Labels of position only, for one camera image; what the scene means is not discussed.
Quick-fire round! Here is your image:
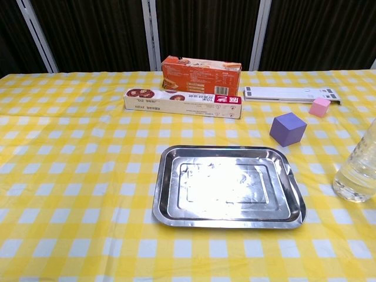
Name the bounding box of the transparent plastic bottle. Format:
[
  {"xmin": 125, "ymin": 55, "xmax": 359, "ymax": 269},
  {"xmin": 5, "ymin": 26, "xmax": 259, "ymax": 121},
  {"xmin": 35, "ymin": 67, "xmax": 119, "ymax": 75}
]
[{"xmin": 333, "ymin": 117, "xmax": 376, "ymax": 203}]

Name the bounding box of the stainless steel rectangular tray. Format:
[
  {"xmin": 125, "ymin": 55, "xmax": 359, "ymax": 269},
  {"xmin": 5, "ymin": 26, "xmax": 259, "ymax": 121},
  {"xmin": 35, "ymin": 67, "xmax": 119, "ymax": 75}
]
[{"xmin": 152, "ymin": 145, "xmax": 307, "ymax": 230}]

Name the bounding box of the long white baking paper box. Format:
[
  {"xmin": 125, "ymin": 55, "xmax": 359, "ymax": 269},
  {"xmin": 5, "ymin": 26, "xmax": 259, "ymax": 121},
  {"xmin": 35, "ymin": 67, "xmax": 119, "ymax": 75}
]
[{"xmin": 122, "ymin": 88, "xmax": 243, "ymax": 120}]

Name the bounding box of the orange snack box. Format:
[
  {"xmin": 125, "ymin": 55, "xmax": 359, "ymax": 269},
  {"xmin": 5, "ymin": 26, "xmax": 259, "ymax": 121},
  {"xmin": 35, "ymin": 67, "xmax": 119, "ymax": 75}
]
[{"xmin": 160, "ymin": 55, "xmax": 243, "ymax": 96}]

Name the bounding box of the purple foam cube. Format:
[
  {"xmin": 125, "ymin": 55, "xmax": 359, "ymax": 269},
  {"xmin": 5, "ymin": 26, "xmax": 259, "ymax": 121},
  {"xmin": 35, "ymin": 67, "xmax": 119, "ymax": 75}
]
[{"xmin": 269, "ymin": 112, "xmax": 308, "ymax": 147}]

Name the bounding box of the white flat rectangular box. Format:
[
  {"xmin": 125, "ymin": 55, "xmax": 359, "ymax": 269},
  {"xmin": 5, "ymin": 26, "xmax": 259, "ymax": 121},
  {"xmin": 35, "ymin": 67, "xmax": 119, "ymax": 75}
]
[{"xmin": 243, "ymin": 86, "xmax": 343, "ymax": 106}]

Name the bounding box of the yellow white checkered tablecloth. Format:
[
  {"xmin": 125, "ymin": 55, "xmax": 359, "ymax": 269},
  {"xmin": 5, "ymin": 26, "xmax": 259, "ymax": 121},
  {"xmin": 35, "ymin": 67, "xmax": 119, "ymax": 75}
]
[{"xmin": 0, "ymin": 69, "xmax": 376, "ymax": 282}]

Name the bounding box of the pink foam cube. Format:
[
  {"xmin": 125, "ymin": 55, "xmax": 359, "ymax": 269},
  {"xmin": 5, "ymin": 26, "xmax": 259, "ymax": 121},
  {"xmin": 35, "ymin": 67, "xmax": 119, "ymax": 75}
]
[{"xmin": 308, "ymin": 98, "xmax": 332, "ymax": 118}]

